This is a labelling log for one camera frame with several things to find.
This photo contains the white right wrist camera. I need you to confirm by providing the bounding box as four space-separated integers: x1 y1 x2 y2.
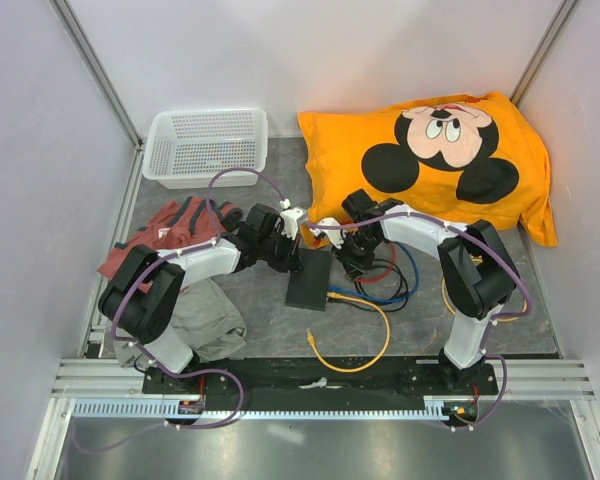
311 217 344 249

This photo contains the black ethernet cable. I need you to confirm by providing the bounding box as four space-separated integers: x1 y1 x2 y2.
352 257 411 314

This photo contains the grey slotted cable duct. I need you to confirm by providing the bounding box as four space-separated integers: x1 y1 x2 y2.
72 398 449 421

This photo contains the long yellow ethernet cable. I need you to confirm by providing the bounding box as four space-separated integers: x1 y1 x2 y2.
304 292 392 374

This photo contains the white perforated plastic basket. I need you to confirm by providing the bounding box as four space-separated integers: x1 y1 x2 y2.
142 108 268 189

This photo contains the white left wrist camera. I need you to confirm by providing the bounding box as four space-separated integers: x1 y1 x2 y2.
279 199 308 240

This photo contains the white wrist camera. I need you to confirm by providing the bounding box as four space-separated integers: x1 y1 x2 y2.
279 199 308 240
311 217 344 249

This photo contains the orange Mickey Mouse pillow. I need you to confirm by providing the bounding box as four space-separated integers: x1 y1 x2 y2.
297 92 558 248

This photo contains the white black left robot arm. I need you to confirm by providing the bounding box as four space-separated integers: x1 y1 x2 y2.
98 204 307 393

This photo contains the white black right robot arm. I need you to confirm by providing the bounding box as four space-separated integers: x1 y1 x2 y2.
318 190 520 394

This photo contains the blue ethernet cable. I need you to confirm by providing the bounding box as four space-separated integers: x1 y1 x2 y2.
327 242 421 304

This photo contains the grey cloth garment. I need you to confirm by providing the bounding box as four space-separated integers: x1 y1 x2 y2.
110 277 248 369

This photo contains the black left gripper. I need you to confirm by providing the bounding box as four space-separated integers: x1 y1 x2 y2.
258 228 302 274

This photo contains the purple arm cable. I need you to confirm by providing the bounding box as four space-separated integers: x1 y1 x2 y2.
109 167 289 376
302 212 535 431

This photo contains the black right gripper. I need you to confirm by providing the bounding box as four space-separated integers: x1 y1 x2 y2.
330 230 381 280

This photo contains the black network switch box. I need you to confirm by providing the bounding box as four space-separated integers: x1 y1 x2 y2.
285 248 333 312

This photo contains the red ethernet cable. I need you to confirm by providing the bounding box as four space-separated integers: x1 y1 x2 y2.
307 237 397 284

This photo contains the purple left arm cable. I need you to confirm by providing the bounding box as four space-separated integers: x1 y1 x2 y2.
109 167 289 376

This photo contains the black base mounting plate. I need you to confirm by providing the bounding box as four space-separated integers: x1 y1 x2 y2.
142 356 499 403

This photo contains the red cloth garment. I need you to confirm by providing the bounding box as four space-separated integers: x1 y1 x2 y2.
98 196 242 280

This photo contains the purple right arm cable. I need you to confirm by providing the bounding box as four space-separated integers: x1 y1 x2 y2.
302 212 535 431

